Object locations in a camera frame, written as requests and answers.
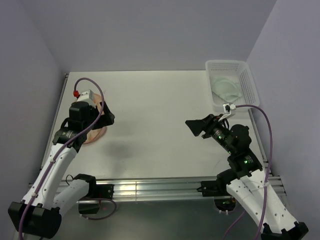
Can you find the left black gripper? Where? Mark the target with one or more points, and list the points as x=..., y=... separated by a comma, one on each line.
x=106, y=119

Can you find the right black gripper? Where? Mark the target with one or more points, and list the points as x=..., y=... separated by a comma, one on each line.
x=208, y=123

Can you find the light green bra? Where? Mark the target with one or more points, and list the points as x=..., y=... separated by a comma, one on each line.
x=226, y=89

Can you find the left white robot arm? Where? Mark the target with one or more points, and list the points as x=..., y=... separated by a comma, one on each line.
x=41, y=210

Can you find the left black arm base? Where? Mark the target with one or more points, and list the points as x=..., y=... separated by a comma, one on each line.
x=102, y=192

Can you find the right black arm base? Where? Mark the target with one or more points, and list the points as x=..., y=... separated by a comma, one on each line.
x=213, y=188

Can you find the white plastic basket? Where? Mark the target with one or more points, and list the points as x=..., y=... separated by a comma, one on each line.
x=238, y=72

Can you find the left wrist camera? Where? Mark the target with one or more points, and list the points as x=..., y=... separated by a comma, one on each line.
x=85, y=96

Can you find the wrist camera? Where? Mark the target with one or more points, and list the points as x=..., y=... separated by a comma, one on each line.
x=85, y=96
x=229, y=111

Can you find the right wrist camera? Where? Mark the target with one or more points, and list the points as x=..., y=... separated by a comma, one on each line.
x=229, y=111

